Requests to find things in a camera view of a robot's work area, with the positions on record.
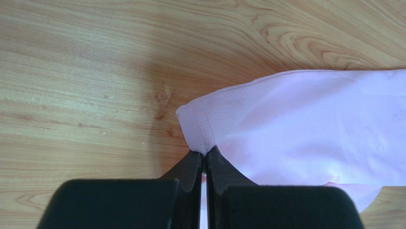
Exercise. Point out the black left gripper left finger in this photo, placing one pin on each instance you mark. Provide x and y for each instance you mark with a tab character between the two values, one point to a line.
169	202

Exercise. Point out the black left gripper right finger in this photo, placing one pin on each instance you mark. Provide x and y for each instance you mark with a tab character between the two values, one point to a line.
236	202

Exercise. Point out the pink t-shirt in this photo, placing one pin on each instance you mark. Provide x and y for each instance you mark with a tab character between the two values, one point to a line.
345	129

